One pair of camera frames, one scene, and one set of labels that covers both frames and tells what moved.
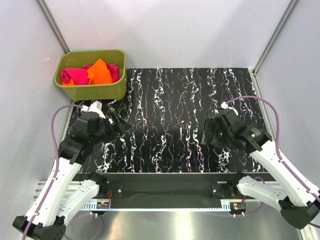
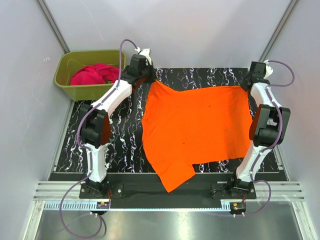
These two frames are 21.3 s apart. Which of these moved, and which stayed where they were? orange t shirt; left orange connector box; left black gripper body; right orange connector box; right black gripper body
Moved: right black gripper body; orange t shirt; left black gripper body
Stayed: left orange connector box; right orange connector box
